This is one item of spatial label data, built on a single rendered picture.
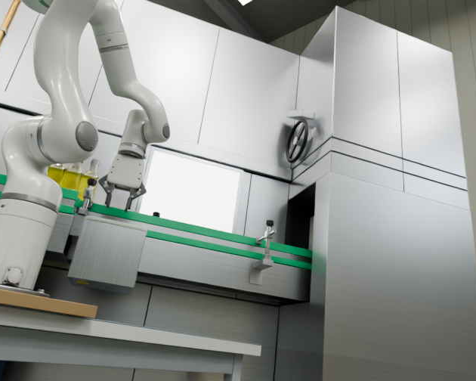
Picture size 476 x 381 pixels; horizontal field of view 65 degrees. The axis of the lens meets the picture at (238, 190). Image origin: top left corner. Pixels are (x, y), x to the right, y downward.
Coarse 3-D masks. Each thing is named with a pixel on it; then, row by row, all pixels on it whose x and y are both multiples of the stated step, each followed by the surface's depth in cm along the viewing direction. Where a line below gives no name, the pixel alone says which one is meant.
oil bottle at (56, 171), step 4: (52, 164) 134; (56, 164) 135; (60, 164) 135; (48, 168) 133; (52, 168) 134; (56, 168) 134; (60, 168) 134; (64, 168) 135; (48, 172) 133; (52, 172) 133; (56, 172) 133; (60, 172) 134; (48, 176) 132; (52, 176) 133; (56, 176) 133; (60, 176) 134; (56, 180) 133; (60, 180) 134
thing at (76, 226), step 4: (76, 216) 119; (80, 216) 119; (84, 216) 120; (76, 220) 118; (80, 220) 119; (72, 224) 118; (76, 224) 118; (80, 224) 118; (72, 228) 117; (76, 228) 118; (80, 228) 118; (72, 232) 117; (76, 232) 117; (72, 236) 118; (76, 236) 117; (72, 240) 124; (76, 240) 123
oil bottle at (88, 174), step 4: (84, 172) 137; (88, 172) 138; (92, 172) 138; (96, 172) 139; (84, 176) 136; (88, 176) 137; (92, 176) 137; (96, 176) 138; (84, 180) 136; (96, 180) 138; (80, 184) 135; (84, 184) 135; (96, 184) 138; (80, 188) 135; (84, 188) 135; (96, 188) 141; (80, 192) 134; (80, 196) 134; (92, 196) 136; (92, 200) 138
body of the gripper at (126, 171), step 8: (120, 160) 115; (128, 160) 116; (136, 160) 117; (112, 168) 114; (120, 168) 115; (128, 168) 115; (136, 168) 116; (112, 176) 113; (120, 176) 114; (128, 176) 114; (136, 176) 115; (120, 184) 114; (128, 184) 114; (136, 184) 115
